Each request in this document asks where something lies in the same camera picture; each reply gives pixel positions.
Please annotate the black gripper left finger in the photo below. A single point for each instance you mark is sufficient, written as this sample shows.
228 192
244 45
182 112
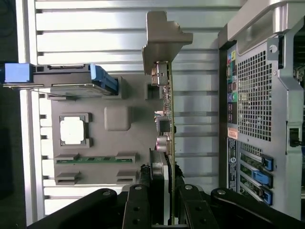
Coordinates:
138 205

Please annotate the green RAM stick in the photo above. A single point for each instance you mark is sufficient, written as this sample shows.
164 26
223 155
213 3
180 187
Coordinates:
95 159

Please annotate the grey plastic parts rack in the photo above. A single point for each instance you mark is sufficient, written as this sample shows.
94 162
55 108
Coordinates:
133 143

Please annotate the silver CPU chip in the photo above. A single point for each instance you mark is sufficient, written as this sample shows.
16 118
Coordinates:
71 131

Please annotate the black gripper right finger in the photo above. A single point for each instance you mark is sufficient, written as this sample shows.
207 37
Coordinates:
195 207

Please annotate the grey open PC case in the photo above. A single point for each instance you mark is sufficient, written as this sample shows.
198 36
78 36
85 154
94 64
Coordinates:
252 95

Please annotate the hard disk with blue caddy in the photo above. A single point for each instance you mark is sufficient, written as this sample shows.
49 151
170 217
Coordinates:
66 71

